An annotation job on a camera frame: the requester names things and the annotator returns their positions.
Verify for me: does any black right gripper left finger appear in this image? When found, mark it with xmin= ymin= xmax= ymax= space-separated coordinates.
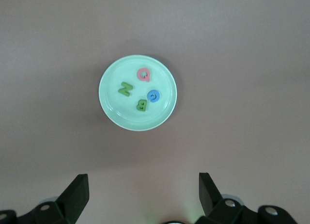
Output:
xmin=0 ymin=174 xmax=90 ymax=224

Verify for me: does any blue capital letter G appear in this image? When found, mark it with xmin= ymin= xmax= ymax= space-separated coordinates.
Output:
xmin=146 ymin=89 xmax=161 ymax=103

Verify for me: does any green capital letter B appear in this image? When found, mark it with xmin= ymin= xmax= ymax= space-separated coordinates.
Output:
xmin=136 ymin=99 xmax=149 ymax=112

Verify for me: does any green capital letter N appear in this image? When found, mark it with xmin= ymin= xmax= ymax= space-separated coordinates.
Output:
xmin=117 ymin=81 xmax=134 ymax=97

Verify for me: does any light green plate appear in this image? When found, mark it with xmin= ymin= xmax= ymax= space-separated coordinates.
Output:
xmin=98 ymin=54 xmax=178 ymax=132

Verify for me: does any pink capital letter Q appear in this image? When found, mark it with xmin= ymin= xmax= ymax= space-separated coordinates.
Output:
xmin=136 ymin=67 xmax=152 ymax=83

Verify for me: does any brown table mat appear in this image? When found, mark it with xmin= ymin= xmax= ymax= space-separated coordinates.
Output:
xmin=0 ymin=0 xmax=310 ymax=224

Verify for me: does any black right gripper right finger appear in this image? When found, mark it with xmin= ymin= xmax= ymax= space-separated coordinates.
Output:
xmin=196 ymin=172 xmax=298 ymax=224

